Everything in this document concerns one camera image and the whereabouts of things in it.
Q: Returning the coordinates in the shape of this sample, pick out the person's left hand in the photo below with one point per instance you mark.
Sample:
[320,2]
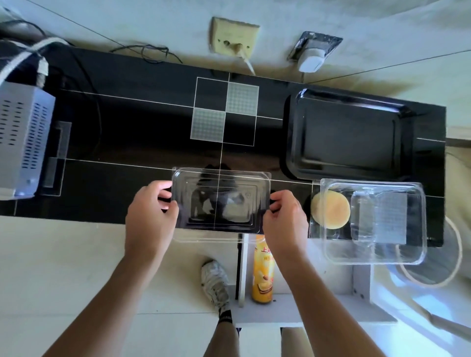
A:
[145,224]

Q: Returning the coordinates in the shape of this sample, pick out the person's right hand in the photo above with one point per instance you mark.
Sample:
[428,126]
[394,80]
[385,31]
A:
[287,228]

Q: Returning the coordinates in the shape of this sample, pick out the person's right thumb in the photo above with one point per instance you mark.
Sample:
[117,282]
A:
[269,215]

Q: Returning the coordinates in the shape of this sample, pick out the person's left thumb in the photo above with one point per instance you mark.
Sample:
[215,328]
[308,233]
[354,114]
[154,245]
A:
[170,210]

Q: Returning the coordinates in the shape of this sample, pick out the clear plastic tray lid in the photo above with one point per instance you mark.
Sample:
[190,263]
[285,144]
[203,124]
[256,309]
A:
[220,206]

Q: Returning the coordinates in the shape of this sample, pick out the person's right forearm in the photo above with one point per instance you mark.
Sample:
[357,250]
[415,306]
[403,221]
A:
[323,312]

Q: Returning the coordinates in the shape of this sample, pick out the person's left forearm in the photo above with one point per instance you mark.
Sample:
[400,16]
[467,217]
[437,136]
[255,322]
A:
[110,305]

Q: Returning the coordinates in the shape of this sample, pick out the yellow snack can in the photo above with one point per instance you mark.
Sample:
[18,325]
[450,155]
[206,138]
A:
[262,272]

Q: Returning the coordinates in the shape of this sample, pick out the round yellow pastry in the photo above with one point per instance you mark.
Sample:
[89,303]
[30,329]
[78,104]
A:
[330,209]

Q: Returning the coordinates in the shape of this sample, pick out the white sneaker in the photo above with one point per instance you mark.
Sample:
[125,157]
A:
[215,283]

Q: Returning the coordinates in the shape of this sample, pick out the small clear plastic container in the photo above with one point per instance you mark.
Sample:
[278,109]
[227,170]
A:
[379,220]

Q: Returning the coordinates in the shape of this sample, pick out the black sock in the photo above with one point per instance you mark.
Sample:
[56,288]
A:
[225,316]

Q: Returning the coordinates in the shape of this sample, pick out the black baking tray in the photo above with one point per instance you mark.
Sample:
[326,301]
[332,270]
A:
[349,136]

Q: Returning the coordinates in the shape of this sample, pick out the person's bare leg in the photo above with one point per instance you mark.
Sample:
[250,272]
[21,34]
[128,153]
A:
[292,344]
[225,340]

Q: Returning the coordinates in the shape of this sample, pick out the large clear plastic container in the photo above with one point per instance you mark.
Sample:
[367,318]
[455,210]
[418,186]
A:
[415,228]

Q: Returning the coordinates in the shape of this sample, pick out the white charger plug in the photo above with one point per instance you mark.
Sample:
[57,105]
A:
[312,60]

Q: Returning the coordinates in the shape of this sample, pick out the silver vented appliance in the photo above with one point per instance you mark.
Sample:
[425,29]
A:
[22,139]

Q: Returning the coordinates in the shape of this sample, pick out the beige wall socket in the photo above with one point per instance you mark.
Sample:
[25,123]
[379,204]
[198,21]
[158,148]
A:
[224,31]

